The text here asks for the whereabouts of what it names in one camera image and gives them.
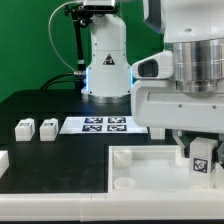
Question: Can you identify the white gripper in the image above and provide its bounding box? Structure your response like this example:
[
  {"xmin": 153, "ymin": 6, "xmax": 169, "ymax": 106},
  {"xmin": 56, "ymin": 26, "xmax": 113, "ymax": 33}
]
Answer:
[{"xmin": 131, "ymin": 80, "xmax": 224, "ymax": 164}]

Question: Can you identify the white square tabletop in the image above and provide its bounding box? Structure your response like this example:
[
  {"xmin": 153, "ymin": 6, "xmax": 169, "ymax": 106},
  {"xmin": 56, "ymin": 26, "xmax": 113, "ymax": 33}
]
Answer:
[{"xmin": 107, "ymin": 144, "xmax": 224, "ymax": 194}]

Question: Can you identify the white front fence bar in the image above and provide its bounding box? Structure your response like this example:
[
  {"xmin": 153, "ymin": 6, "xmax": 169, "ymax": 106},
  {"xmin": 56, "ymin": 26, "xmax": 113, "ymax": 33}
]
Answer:
[{"xmin": 0, "ymin": 190, "xmax": 224, "ymax": 222}]

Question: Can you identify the white fence bar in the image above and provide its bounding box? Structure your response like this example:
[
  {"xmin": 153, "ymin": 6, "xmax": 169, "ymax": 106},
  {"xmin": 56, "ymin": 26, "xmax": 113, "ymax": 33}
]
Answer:
[
  {"xmin": 0, "ymin": 190, "xmax": 224, "ymax": 222},
  {"xmin": 0, "ymin": 151, "xmax": 9, "ymax": 178}
]

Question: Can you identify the white marker sheet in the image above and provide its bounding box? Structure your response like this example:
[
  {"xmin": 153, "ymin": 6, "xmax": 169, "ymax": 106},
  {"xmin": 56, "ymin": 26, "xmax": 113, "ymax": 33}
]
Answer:
[{"xmin": 60, "ymin": 116, "xmax": 147, "ymax": 134}]

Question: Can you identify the white left fence bar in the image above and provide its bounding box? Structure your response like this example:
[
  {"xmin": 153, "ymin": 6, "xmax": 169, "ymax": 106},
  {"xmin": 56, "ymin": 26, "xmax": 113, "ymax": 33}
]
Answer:
[{"xmin": 0, "ymin": 151, "xmax": 9, "ymax": 178}]

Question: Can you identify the black cable bundle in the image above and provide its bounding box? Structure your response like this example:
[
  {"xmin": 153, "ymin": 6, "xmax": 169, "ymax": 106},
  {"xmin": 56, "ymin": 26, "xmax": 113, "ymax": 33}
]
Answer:
[{"xmin": 40, "ymin": 73, "xmax": 84, "ymax": 92}]

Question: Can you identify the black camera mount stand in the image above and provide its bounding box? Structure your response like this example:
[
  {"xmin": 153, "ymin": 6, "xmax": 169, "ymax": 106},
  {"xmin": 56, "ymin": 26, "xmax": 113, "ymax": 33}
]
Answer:
[{"xmin": 64, "ymin": 4, "xmax": 93, "ymax": 89}]

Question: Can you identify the grey cable loop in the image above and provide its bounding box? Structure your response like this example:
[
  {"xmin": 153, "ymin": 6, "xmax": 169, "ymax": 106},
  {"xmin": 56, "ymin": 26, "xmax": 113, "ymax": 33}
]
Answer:
[{"xmin": 47, "ymin": 0, "xmax": 85, "ymax": 73}]

